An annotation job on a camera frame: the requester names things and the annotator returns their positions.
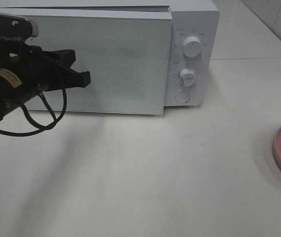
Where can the white microwave oven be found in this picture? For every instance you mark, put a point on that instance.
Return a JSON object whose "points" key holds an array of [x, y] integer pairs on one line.
{"points": [[189, 17]]}

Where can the white microwave door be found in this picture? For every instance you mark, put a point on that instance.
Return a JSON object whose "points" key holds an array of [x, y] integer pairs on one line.
{"points": [[125, 50]]}

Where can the round microwave door button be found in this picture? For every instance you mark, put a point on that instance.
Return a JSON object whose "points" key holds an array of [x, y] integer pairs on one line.
{"points": [[183, 97]]}

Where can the white microwave knob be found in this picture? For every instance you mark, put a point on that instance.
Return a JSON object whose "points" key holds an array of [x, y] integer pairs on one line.
{"points": [[187, 77], [192, 46]]}

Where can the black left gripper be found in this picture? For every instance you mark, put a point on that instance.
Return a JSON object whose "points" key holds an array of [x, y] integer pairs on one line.
{"points": [[27, 70]]}

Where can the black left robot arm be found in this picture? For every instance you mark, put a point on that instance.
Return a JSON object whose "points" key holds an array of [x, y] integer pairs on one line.
{"points": [[9, 105]]}

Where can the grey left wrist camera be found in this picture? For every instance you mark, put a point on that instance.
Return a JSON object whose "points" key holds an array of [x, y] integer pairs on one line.
{"points": [[17, 27]]}

